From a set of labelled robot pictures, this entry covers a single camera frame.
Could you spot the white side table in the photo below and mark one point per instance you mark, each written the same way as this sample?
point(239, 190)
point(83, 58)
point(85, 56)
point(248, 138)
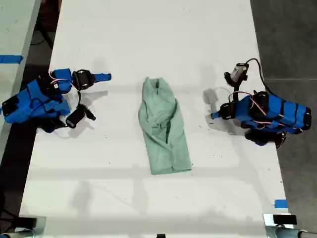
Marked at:
point(15, 37)

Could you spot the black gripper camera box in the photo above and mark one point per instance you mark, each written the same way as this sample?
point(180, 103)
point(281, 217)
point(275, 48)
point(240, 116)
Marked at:
point(75, 119)
point(239, 73)

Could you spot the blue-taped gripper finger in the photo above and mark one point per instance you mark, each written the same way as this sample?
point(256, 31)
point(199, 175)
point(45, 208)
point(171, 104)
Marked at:
point(102, 77)
point(217, 116)

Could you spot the long blue tape strip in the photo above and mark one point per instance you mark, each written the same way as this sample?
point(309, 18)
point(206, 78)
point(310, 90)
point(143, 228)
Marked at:
point(11, 59)

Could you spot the short blue tape strip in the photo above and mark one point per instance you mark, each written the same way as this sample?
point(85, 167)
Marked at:
point(281, 203)

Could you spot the small black box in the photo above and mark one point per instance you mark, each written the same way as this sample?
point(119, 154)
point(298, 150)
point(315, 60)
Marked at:
point(284, 219)

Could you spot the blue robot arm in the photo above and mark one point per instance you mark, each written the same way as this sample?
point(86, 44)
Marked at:
point(284, 114)
point(22, 106)

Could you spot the black camera stalk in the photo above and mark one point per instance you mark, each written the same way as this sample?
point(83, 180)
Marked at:
point(236, 91)
point(79, 99)

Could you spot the small black table clamp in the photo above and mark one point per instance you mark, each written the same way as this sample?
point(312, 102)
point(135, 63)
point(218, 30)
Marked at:
point(161, 235)

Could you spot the grey metal pipe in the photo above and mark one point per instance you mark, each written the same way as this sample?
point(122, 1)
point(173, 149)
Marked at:
point(287, 231)
point(17, 233)

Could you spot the pale green T-shirt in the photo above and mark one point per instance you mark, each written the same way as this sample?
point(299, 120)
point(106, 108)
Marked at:
point(163, 129)

